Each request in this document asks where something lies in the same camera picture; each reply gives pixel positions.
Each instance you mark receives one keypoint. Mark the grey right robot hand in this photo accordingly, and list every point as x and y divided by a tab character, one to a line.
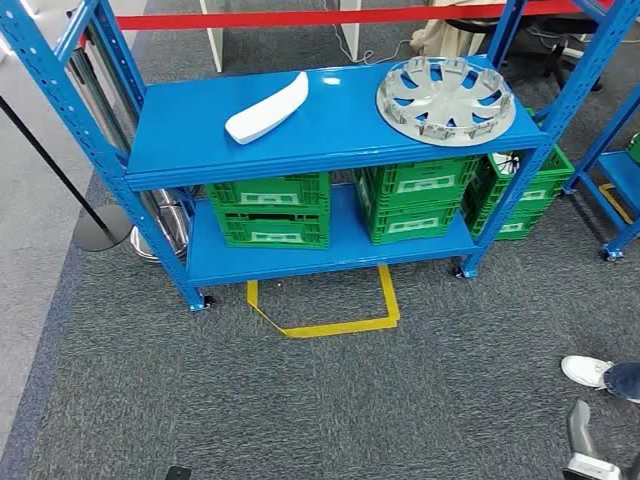
580	427

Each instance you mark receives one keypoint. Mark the silver plastic wheel hubcap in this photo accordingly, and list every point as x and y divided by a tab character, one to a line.
442	99

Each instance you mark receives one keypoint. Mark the blue metal shelf rack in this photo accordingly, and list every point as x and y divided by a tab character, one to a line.
623	172
200	126

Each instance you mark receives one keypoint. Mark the white curved plastic part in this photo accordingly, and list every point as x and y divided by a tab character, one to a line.
265	112

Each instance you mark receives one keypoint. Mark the person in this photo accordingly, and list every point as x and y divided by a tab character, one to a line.
583	371
440	40

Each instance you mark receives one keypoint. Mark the yellow floor tape outline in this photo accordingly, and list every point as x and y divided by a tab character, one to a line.
615	202

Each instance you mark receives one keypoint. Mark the black office chair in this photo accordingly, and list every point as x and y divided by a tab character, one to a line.
560	50

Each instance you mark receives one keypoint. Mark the black stool with chrome base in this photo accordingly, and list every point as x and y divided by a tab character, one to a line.
480	25

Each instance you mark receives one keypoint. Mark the black robot foot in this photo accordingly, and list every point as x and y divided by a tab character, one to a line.
177	474

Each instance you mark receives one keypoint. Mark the red barrier belt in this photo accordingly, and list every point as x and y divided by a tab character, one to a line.
300	17

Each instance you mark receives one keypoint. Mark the white desk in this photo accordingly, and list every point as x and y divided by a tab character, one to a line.
215	40

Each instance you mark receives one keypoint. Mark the black stanchion with round base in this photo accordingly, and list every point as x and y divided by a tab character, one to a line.
103	228

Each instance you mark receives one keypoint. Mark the chrome barrier post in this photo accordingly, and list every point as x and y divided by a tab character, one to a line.
170	225

